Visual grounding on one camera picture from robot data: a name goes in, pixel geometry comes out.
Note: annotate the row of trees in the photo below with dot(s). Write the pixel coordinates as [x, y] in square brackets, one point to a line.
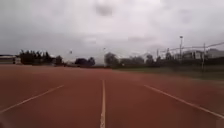
[111, 60]

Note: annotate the distant light pole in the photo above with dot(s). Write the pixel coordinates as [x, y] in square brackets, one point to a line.
[104, 51]
[70, 56]

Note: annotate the low pale building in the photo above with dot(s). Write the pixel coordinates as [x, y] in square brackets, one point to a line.
[6, 60]

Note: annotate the pale buildings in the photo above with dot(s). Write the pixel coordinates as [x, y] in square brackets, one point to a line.
[191, 55]

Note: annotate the dark clump of trees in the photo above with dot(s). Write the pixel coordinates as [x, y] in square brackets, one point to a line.
[31, 58]

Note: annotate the tall light pole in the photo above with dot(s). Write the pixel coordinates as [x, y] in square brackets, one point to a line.
[181, 46]

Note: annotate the fence with tall posts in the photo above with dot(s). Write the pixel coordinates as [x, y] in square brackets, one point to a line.
[213, 61]

